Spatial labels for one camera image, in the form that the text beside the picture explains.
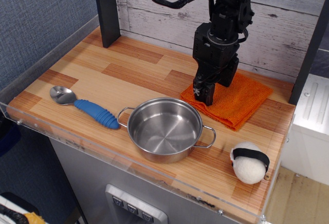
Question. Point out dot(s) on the silver metal pot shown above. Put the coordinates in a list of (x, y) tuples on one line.
[(165, 130)]

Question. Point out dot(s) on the grey button control panel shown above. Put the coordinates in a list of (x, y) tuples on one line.
[(134, 205)]

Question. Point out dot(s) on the clear acrylic table guard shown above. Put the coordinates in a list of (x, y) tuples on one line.
[(201, 188)]

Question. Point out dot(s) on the yellow object bottom left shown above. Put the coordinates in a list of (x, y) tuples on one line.
[(33, 218)]

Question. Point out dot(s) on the white metal side cabinet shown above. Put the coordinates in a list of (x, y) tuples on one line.
[(306, 149)]

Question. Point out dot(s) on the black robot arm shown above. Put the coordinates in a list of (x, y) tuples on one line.
[(230, 17)]

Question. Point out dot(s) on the spoon with blue handle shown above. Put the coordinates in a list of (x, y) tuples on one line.
[(64, 96)]

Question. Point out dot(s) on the dark grey right post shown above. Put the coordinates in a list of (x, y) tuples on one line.
[(310, 55)]

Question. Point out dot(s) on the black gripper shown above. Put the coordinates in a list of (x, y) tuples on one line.
[(217, 63)]

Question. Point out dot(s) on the orange cloth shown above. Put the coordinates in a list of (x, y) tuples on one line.
[(233, 105)]

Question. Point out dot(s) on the white plush sushi toy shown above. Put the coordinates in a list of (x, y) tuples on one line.
[(249, 163)]

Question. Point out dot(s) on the dark grey left post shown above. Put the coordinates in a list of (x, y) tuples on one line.
[(109, 21)]

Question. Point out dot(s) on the dark grey post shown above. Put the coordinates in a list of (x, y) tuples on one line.
[(109, 21), (310, 55)]

